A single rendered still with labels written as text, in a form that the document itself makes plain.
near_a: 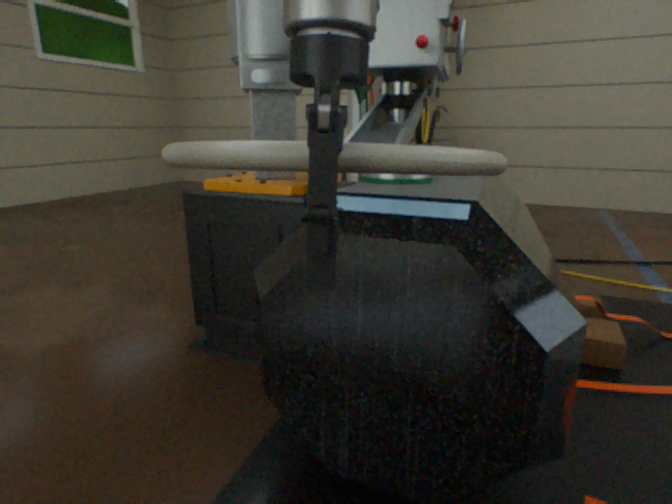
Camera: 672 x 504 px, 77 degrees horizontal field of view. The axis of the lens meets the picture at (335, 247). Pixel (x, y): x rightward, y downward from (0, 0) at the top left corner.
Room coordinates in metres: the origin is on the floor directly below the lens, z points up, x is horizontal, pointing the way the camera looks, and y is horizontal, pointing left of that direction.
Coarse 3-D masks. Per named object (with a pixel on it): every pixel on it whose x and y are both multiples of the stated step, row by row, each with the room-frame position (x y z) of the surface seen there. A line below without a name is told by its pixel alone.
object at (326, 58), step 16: (304, 48) 0.40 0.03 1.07; (320, 48) 0.40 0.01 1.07; (336, 48) 0.40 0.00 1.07; (352, 48) 0.40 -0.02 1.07; (368, 48) 0.42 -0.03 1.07; (304, 64) 0.40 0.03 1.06; (320, 64) 0.40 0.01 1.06; (336, 64) 0.40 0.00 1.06; (352, 64) 0.40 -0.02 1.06; (368, 64) 0.43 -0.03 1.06; (304, 80) 0.41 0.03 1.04; (320, 80) 0.40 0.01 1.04; (336, 80) 0.40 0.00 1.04; (352, 80) 0.41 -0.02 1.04; (320, 96) 0.39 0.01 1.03; (336, 96) 0.39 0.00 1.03
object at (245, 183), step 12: (204, 180) 1.87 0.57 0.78; (216, 180) 1.85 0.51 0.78; (228, 180) 1.85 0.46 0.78; (240, 180) 1.80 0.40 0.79; (252, 180) 1.85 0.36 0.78; (264, 180) 1.85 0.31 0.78; (276, 180) 1.85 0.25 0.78; (288, 180) 1.85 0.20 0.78; (252, 192) 1.75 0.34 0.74; (264, 192) 1.72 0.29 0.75; (276, 192) 1.70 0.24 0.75; (288, 192) 1.68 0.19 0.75; (300, 192) 1.69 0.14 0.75
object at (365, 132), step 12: (420, 96) 1.29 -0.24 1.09; (372, 108) 1.19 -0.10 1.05; (420, 108) 1.25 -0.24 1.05; (372, 120) 1.16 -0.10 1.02; (408, 120) 1.05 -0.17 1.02; (360, 132) 1.03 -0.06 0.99; (372, 132) 1.13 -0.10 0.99; (384, 132) 1.12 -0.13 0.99; (396, 132) 1.12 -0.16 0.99; (408, 132) 1.02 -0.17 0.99; (408, 144) 1.03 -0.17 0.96
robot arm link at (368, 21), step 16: (288, 0) 0.41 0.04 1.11; (304, 0) 0.40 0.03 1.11; (320, 0) 0.39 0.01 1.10; (336, 0) 0.39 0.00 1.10; (352, 0) 0.40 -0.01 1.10; (368, 0) 0.41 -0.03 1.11; (288, 16) 0.41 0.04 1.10; (304, 16) 0.40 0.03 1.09; (320, 16) 0.39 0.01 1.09; (336, 16) 0.39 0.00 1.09; (352, 16) 0.40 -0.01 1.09; (368, 16) 0.41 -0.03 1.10; (288, 32) 0.43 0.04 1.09; (304, 32) 0.41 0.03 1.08; (320, 32) 0.41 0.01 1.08; (336, 32) 0.41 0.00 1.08; (352, 32) 0.41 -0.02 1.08; (368, 32) 0.42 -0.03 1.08
